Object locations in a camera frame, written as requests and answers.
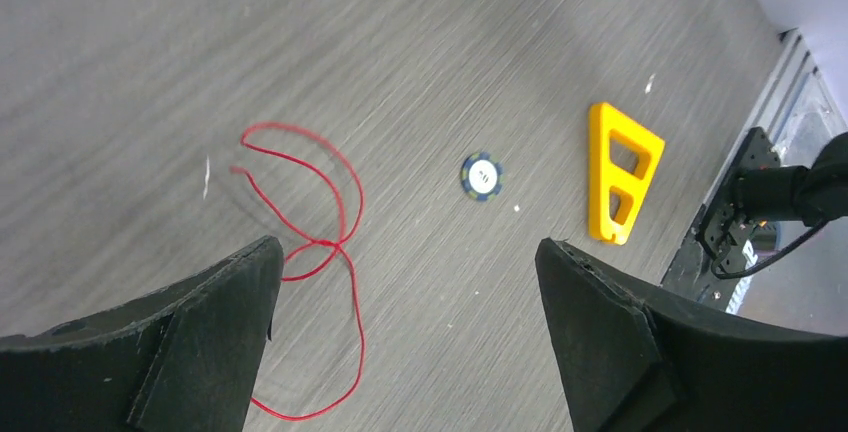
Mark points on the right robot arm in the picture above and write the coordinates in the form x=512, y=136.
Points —
x=757, y=188

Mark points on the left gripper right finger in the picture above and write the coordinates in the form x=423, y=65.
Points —
x=635, y=357

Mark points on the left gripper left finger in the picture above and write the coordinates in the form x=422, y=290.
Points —
x=182, y=358

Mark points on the yellow triangular plastic part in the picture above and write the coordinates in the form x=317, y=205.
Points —
x=615, y=194

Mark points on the poker chip centre right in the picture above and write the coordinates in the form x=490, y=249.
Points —
x=481, y=176

